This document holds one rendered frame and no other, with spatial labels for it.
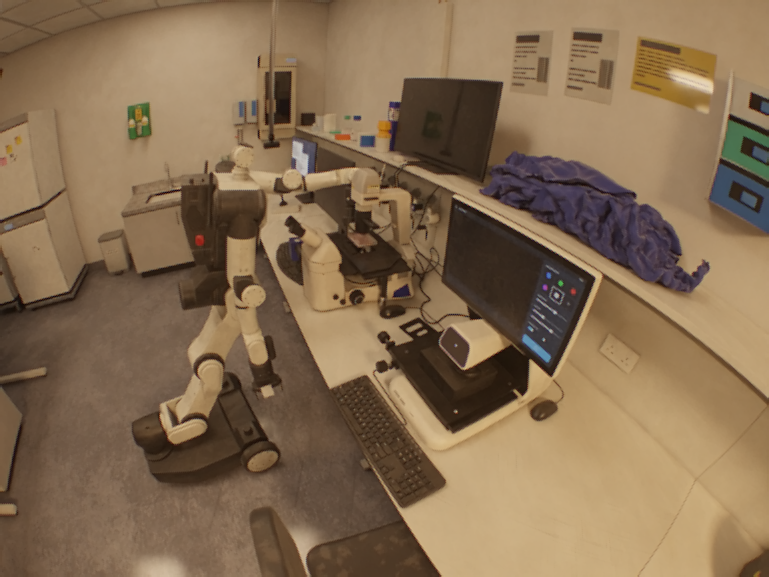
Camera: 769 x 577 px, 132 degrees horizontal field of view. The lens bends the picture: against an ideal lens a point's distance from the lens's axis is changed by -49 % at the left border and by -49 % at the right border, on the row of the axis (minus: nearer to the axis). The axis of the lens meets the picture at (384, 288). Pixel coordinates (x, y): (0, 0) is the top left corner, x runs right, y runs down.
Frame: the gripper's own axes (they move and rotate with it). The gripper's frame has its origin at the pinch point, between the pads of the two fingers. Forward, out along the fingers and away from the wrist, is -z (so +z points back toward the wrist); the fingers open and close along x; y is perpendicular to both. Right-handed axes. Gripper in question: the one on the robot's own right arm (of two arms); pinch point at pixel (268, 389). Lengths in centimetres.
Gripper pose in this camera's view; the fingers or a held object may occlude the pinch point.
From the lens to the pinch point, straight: 142.1
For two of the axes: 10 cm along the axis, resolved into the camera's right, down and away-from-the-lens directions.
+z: 0.3, -8.4, -5.4
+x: 8.5, -2.7, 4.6
